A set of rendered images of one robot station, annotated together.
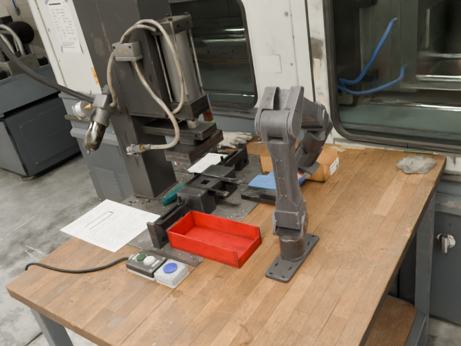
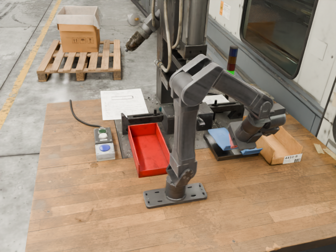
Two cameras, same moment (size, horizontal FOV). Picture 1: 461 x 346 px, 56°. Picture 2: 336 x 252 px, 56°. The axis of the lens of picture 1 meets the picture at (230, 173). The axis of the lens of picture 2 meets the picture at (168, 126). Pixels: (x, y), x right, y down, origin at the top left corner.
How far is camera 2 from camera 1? 60 cm
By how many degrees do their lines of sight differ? 31
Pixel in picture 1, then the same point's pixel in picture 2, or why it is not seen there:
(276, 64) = (321, 52)
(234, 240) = (160, 159)
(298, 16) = not seen: outside the picture
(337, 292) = (163, 240)
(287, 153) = (181, 115)
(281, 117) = (183, 82)
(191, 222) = (152, 130)
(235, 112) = (277, 77)
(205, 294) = (104, 176)
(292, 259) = (167, 197)
